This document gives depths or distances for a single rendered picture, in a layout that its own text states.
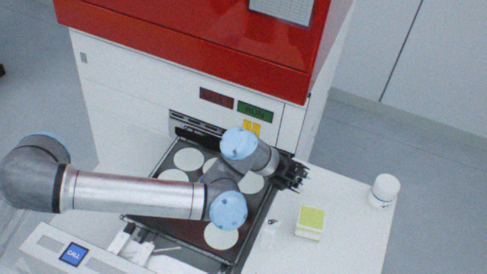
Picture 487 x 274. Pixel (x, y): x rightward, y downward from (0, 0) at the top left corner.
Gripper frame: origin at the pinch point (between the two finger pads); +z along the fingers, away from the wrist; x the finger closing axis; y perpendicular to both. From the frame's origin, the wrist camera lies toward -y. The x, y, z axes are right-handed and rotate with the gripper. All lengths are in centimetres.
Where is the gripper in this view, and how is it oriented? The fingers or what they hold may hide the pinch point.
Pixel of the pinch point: (298, 182)
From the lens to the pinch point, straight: 129.1
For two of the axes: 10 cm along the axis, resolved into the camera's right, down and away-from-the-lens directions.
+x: 4.2, -9.0, 1.3
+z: 5.5, 3.6, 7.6
